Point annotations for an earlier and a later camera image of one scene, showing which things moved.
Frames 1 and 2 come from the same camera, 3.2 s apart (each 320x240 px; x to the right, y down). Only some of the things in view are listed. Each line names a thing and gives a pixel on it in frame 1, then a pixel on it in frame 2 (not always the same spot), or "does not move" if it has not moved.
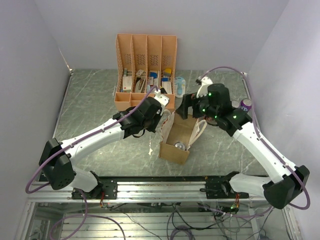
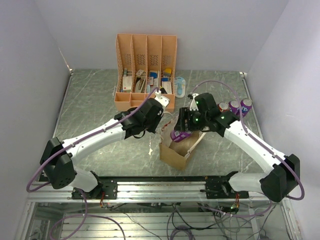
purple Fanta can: (235, 103) does not move
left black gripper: (153, 128) does not move
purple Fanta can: (246, 104) does not move
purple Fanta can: (180, 145) to (177, 136)
